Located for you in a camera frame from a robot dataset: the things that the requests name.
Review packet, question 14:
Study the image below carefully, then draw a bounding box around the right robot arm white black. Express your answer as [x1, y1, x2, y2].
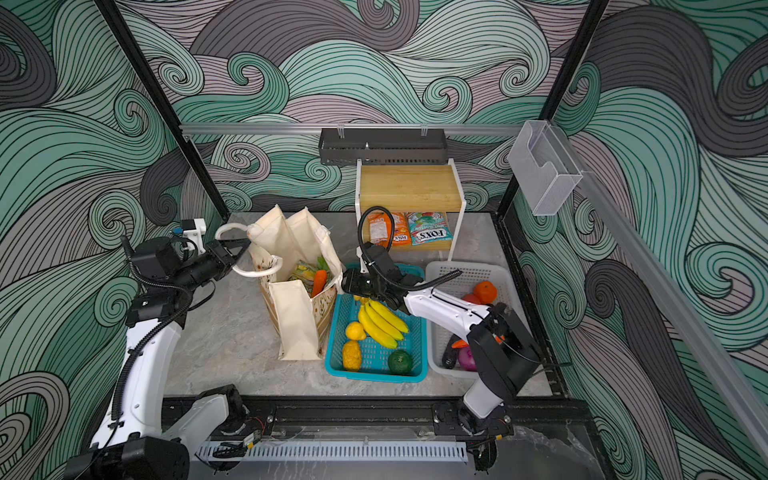
[341, 206, 543, 435]

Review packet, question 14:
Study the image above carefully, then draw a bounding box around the purple red onion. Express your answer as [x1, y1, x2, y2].
[458, 347, 477, 372]

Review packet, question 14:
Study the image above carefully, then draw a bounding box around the yellow lemon on bananas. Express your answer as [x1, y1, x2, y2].
[345, 321, 367, 341]

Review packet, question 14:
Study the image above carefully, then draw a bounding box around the teal Fox's candy bag lower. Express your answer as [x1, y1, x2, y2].
[406, 212, 453, 246]

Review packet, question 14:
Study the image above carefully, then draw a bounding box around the small dark eggplant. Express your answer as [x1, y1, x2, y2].
[441, 342, 461, 370]

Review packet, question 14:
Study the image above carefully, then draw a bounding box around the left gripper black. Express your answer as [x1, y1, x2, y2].
[174, 238, 249, 295]

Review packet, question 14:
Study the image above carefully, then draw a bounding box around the aluminium wall rail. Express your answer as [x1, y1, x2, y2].
[545, 121, 767, 460]
[180, 122, 522, 137]

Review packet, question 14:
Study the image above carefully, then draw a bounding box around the yellow textured pineapple fruit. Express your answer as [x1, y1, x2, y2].
[342, 340, 362, 372]

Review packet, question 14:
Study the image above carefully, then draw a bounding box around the teal plastic basket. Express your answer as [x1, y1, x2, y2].
[325, 294, 428, 384]

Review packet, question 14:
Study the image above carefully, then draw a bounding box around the orange snack bag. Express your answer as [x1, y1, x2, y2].
[368, 212, 412, 247]

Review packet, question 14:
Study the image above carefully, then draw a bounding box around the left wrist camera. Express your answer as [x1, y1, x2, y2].
[172, 218, 207, 254]

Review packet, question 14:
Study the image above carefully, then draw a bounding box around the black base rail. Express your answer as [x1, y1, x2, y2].
[160, 395, 597, 440]

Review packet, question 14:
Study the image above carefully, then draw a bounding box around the aluminium wall rail back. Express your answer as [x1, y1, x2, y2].
[180, 122, 522, 137]

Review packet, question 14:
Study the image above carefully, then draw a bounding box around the yellow banana bunch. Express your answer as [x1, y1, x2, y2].
[354, 296, 410, 350]

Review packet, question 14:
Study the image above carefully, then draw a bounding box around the yellow green Fox's candy bag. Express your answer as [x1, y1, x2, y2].
[288, 261, 317, 287]

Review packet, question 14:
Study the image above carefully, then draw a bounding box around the white wooden two-tier shelf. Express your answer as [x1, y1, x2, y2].
[355, 160, 467, 260]

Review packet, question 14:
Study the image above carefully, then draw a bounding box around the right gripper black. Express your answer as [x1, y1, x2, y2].
[334, 265, 389, 297]

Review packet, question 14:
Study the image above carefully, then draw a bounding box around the clear acrylic wall holder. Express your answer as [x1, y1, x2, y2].
[507, 120, 583, 217]

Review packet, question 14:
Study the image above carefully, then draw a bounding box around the orange fruit in white basket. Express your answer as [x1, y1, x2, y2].
[472, 281, 498, 305]

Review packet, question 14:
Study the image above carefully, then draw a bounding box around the white slotted cable duct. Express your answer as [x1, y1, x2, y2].
[193, 440, 469, 463]

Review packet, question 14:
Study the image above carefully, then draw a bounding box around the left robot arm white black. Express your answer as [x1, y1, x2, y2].
[64, 236, 249, 479]

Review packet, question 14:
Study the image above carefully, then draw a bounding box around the aluminium wall rail right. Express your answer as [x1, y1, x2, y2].
[545, 121, 767, 460]

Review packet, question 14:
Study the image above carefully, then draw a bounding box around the cream canvas grocery bag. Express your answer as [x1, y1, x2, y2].
[215, 206, 344, 361]

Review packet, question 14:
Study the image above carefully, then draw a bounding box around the red tomato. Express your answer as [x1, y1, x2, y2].
[462, 294, 483, 305]

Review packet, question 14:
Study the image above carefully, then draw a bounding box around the white plastic basket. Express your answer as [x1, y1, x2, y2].
[425, 261, 530, 380]

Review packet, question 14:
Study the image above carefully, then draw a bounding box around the green avocado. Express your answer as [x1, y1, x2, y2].
[387, 350, 413, 376]

